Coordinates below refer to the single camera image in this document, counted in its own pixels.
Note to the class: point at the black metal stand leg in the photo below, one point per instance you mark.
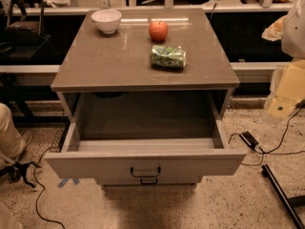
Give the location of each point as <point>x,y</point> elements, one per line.
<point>290,204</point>

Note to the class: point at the black tripod foot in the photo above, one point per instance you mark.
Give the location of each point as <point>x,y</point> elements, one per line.
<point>18,171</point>

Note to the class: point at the blue tape cross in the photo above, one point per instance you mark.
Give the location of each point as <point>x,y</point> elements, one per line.
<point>65,181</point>

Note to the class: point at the red apple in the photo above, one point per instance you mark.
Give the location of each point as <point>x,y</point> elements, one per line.
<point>158,30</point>

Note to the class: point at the drawer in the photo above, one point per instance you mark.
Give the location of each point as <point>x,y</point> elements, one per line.
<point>138,181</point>
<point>148,134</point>

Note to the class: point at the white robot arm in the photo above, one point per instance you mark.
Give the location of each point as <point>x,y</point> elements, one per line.
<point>291,30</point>

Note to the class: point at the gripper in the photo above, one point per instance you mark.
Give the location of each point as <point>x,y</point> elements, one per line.
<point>294,32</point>

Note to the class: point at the black chair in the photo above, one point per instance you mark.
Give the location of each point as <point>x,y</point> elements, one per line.
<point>25,34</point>

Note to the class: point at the black power adapter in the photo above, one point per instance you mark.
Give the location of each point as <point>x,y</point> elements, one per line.
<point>249,139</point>

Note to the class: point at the white bowl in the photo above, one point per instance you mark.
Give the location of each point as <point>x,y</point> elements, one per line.
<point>107,21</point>

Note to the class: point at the person leg beige trousers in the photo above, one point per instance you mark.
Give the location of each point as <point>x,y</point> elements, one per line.
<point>12,144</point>

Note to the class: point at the grey drawer cabinet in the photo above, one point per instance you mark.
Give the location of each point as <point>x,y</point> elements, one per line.
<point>109,66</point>

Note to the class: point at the green crushed soda can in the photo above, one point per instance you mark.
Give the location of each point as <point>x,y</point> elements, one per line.
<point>168,57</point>

